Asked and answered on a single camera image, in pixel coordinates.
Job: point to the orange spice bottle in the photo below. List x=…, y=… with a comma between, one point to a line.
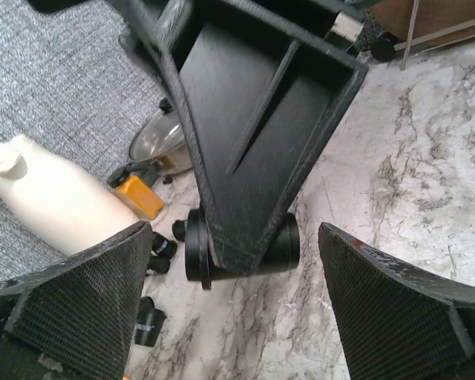
x=135, y=193

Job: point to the metal board stand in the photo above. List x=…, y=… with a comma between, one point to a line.
x=444, y=37

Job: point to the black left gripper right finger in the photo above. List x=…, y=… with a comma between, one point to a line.
x=395, y=320

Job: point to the steel pot with lid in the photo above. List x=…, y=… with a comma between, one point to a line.
x=160, y=142

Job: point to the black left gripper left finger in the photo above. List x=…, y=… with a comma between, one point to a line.
x=75, y=319

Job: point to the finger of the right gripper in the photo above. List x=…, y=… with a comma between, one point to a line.
x=258, y=98

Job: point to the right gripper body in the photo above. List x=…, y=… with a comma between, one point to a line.
x=338, y=23

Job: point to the round wooden cutting board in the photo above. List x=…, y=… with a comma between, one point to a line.
x=432, y=15

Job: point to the white thermos jug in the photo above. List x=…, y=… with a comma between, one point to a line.
x=56, y=199

